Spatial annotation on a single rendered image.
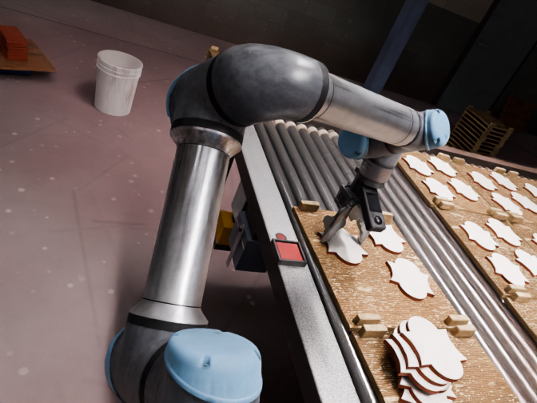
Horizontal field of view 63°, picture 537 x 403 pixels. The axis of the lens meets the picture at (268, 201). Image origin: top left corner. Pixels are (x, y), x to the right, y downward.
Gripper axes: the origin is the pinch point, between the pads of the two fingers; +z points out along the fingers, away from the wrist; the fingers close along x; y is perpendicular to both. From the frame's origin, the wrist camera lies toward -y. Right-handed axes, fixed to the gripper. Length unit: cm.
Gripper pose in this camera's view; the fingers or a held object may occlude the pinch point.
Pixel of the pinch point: (342, 244)
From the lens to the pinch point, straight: 118.2
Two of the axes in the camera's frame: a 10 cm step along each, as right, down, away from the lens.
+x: -9.0, -1.2, -4.1
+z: -3.2, 8.2, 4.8
